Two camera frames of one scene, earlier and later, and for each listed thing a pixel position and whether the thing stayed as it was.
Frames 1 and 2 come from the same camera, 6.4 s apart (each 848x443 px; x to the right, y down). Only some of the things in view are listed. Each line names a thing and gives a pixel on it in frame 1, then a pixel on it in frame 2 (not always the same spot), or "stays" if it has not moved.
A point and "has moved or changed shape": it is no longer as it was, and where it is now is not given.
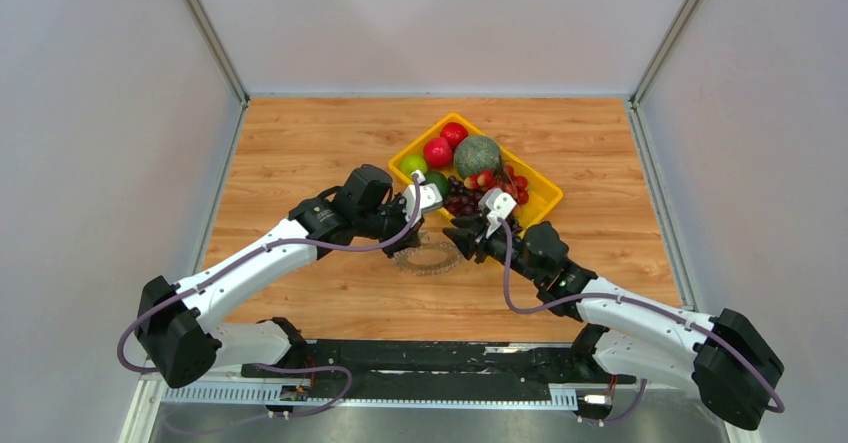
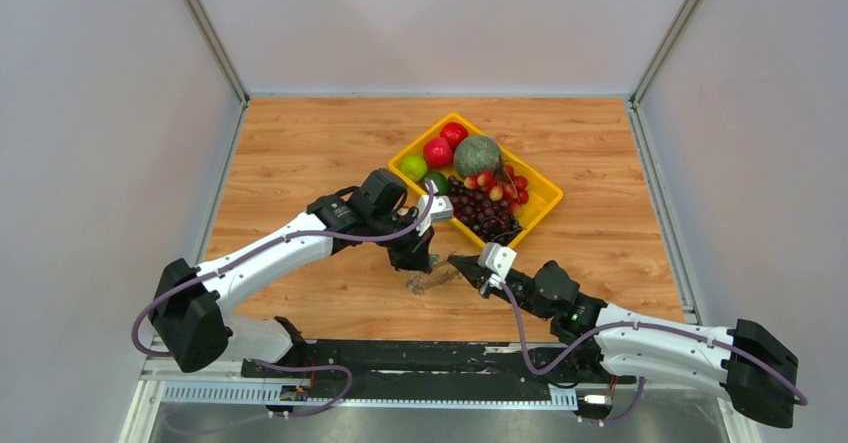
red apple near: (437, 152) stays
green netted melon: (476, 154) stays
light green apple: (410, 163) stays
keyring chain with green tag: (401, 258) has moved or changed shape
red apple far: (453, 132) stays
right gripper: (465, 241) → (469, 267)
